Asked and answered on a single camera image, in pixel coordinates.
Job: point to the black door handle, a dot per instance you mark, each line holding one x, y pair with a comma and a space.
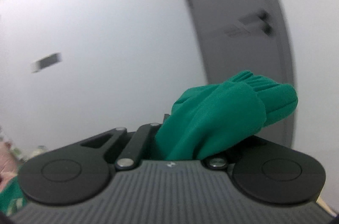
257, 21

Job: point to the green sweatshirt with white letters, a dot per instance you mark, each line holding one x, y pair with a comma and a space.
204, 121

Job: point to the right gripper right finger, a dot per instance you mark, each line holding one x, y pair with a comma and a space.
215, 163

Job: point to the grey wall switch panel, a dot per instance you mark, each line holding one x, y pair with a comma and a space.
45, 62

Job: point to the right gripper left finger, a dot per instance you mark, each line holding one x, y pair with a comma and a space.
121, 149

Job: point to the grey door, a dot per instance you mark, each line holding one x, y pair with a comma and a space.
228, 47

